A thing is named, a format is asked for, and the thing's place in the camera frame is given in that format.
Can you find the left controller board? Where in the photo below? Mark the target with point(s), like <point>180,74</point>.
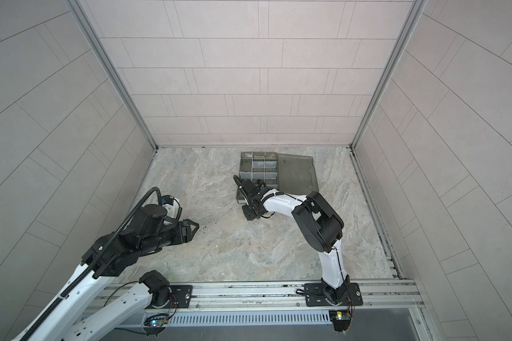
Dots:
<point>155,324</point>

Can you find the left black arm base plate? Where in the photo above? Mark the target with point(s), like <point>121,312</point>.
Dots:
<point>175,296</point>

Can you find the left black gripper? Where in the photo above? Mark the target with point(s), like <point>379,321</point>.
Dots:
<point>179,226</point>

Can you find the right controller board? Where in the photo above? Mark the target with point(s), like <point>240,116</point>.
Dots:
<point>341,320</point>

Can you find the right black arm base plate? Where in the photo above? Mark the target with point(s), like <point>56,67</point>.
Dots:
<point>322,295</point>

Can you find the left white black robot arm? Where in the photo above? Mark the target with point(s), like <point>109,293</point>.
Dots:
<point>100,266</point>

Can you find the clear compartment organizer box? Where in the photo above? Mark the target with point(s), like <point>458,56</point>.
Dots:
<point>290,173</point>

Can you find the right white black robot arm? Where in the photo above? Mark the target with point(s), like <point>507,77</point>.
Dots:
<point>318,222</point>

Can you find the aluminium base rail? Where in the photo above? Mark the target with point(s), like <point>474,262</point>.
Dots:
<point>271,303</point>

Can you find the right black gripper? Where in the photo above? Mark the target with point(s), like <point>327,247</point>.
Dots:
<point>248,216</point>

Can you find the controller board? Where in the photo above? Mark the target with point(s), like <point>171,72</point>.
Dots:
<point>155,324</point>
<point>341,320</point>

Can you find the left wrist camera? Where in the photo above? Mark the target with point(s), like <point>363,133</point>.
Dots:
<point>172,206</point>

